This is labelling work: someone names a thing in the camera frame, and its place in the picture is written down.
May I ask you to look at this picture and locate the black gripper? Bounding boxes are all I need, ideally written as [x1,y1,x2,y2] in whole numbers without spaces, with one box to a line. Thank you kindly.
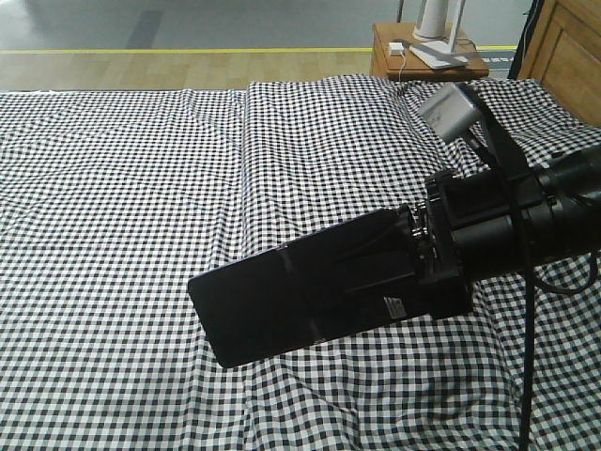
[286,170,540,319]

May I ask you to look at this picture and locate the black smartphone purple case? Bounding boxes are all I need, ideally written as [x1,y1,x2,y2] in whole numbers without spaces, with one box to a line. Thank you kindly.
[187,209,436,370]

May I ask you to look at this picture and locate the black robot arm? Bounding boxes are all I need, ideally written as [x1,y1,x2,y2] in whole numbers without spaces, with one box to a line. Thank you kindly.
[281,147,600,329]

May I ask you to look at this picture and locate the black white checkered bed sheet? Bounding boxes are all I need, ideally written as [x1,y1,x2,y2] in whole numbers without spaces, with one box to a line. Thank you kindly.
[1,89,246,450]

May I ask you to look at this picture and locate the wooden nightstand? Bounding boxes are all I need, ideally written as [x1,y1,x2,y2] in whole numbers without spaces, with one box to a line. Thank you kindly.
[370,23,489,82]

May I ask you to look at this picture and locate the white charger adapter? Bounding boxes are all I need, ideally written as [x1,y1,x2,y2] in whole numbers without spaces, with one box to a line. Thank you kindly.
[388,41,406,56]

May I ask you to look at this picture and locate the metal pole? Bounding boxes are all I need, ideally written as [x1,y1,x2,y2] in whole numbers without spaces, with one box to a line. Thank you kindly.
[396,0,405,23]

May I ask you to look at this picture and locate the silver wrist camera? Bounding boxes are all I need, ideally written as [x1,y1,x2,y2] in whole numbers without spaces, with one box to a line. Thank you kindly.
[418,83,482,144]

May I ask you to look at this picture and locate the black camera cable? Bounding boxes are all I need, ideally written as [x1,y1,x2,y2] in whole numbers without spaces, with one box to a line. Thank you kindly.
[462,82,601,451]

